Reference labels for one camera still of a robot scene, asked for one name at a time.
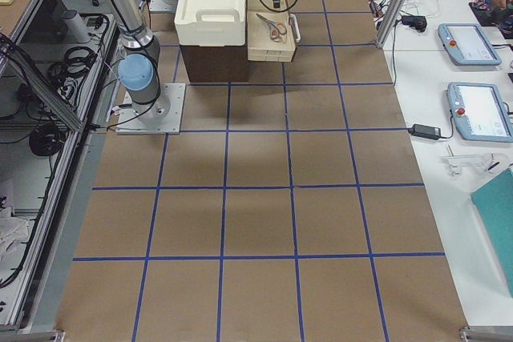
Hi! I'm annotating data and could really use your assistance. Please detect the upper teach pendant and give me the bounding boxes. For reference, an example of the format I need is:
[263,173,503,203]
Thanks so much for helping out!
[438,23,502,66]

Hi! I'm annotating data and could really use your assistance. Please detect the grey cylinder speaker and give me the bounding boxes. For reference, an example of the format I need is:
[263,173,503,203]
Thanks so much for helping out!
[62,9,91,43]

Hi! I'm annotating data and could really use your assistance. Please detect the black power adapter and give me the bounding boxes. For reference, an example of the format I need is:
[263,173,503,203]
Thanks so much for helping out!
[408,123,442,140]

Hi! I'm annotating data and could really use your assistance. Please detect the grey orange scissors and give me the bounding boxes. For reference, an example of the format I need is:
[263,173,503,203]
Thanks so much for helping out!
[256,14,287,42]

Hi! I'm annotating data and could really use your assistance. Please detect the white crumpled cloth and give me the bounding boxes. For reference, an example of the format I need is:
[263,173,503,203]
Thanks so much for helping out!
[1,195,30,260]

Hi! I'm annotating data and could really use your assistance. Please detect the teal foam board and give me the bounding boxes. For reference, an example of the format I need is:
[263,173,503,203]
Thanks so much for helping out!
[471,167,512,296]

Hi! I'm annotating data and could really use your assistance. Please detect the dark wooden drawer cabinet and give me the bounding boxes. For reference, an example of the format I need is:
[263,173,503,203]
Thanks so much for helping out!
[180,45,249,83]

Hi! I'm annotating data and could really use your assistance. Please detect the clear acrylic part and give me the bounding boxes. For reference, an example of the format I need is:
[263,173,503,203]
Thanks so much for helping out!
[442,145,511,177]

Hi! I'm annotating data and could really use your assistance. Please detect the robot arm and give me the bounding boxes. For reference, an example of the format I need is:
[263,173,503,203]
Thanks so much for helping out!
[107,0,249,83]

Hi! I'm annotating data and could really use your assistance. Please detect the white plastic storage box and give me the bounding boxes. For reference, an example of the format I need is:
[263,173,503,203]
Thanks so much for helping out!
[174,0,246,46]

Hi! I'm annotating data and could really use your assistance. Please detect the teach pendant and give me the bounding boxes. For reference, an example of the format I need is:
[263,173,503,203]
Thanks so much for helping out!
[446,82,512,143]
[438,23,502,66]

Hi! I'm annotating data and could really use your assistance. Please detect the lower teach pendant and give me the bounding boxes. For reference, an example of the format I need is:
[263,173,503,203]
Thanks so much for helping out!
[446,82,512,143]

